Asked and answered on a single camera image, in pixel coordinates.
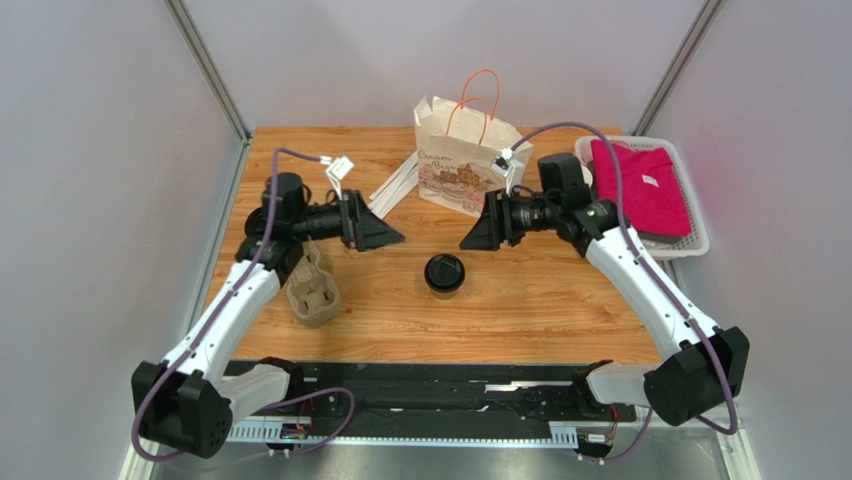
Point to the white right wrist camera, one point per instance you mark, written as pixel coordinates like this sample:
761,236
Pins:
509,168

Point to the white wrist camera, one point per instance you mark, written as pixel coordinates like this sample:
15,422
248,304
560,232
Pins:
509,168
336,170

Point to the white paper takeout bag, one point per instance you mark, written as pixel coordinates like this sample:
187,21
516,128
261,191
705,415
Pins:
456,142

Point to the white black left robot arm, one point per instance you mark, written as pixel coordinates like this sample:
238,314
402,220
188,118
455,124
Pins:
226,319

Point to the black plastic cup lid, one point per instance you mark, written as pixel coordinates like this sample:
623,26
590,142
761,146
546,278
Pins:
444,271

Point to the stack of paper cups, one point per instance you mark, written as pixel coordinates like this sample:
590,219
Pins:
588,177

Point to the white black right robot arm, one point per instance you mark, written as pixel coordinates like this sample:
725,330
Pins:
703,365

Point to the cardboard cup carrier tray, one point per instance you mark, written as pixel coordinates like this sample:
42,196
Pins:
311,290

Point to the white wrapped straws bundle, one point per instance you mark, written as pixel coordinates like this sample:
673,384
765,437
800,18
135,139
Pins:
395,188

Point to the aluminium frame rail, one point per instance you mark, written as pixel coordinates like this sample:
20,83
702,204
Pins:
287,406

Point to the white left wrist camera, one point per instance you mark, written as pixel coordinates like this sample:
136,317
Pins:
336,170

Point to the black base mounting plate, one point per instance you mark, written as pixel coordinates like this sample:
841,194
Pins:
474,404

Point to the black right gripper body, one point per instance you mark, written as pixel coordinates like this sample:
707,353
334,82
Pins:
499,218

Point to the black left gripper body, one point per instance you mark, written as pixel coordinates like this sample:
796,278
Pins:
320,223

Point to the white plastic laundry basket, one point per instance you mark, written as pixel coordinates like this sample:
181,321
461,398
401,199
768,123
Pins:
695,243

